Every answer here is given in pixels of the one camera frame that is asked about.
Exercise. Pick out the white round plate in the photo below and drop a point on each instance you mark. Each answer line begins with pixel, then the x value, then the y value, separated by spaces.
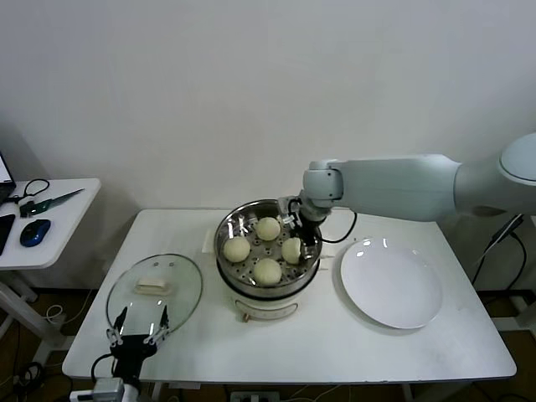
pixel 389 280

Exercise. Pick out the black laptop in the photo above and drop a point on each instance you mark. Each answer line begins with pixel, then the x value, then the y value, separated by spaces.
pixel 5 184

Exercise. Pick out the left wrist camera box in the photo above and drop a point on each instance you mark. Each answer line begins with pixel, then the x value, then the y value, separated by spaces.
pixel 106 389

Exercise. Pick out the white electric cooking pot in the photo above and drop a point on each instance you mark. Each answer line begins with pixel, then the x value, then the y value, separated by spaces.
pixel 268 310

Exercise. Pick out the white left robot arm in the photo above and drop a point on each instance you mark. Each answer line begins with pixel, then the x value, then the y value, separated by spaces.
pixel 132 391

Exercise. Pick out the green black pointed tool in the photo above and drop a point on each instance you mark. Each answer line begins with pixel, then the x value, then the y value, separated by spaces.
pixel 50 203

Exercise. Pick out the stainless steel steamer basket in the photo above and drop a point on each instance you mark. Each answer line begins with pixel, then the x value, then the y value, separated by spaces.
pixel 234 226

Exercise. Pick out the round glass pot lid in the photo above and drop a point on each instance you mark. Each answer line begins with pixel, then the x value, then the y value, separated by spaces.
pixel 167 305

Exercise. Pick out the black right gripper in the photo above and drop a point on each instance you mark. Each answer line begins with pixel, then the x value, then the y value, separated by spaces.
pixel 307 232

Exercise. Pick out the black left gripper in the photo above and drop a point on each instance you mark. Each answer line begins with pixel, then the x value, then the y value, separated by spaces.
pixel 130 354

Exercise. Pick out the blue computer mouse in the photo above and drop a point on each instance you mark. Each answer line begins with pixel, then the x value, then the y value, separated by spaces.
pixel 35 232

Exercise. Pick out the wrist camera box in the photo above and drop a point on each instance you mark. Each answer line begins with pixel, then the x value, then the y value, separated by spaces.
pixel 288 209
pixel 106 389

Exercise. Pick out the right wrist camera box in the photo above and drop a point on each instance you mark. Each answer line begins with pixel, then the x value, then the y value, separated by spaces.
pixel 288 209

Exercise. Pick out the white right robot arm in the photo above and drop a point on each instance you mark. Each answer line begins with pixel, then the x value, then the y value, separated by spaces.
pixel 398 184

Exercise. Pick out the white side table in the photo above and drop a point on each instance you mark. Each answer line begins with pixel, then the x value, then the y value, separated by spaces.
pixel 63 243

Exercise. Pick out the white steamed baozi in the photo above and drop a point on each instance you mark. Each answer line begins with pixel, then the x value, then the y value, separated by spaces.
pixel 267 272
pixel 290 251
pixel 268 229
pixel 236 250

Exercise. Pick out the black flat phone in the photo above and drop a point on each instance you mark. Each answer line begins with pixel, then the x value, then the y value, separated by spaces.
pixel 5 234

